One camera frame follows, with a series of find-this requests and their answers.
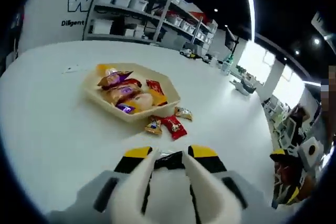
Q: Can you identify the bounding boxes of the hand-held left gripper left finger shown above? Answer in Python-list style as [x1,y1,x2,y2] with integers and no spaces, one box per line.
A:
[46,145,153,224]

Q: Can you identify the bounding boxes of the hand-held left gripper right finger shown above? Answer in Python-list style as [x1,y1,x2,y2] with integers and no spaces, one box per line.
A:
[187,144,267,224]

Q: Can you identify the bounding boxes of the white food tongs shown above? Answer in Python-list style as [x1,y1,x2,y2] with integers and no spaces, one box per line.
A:
[109,147,244,224]

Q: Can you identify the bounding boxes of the black snack packet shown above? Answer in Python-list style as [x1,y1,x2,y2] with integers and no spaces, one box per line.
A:
[153,151,186,171]

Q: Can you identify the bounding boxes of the small red snack packet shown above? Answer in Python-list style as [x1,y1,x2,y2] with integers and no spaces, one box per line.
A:
[160,115,187,141]

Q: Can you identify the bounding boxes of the tan snack packet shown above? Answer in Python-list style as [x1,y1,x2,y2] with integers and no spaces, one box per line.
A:
[174,106,194,122]
[144,115,165,135]

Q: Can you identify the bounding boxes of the cream hexagonal container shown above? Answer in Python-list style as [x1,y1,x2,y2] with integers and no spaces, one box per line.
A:
[82,62,182,124]

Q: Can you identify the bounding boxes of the pile of snack packets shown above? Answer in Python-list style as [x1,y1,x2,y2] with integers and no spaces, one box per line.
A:
[96,63,169,114]

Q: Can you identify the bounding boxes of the orange cake snack packet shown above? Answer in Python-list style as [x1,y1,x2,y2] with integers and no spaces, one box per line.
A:
[96,63,118,77]

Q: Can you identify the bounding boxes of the white and black device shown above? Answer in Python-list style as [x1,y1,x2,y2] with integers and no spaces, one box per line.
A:
[229,78,257,96]

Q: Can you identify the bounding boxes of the black monitor on stand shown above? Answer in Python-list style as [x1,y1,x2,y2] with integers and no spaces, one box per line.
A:
[225,27,239,51]

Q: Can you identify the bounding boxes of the spare hand-held gripper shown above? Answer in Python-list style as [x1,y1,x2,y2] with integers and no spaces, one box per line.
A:
[180,48,199,59]

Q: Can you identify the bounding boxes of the grey flat case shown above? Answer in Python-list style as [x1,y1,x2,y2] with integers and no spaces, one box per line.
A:
[172,35,190,50]

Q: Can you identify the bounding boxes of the long ceiling light strip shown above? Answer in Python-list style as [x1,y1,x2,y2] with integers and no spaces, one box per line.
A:
[240,0,257,42]

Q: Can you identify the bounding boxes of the black bag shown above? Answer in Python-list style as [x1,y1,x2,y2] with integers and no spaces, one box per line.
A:
[109,20,121,36]

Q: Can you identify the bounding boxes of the stack of white boxes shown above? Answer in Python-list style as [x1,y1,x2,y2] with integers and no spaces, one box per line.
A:
[91,18,148,38]

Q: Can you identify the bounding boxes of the grey metal storage shelf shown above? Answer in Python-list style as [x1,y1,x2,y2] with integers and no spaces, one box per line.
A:
[82,0,218,51]

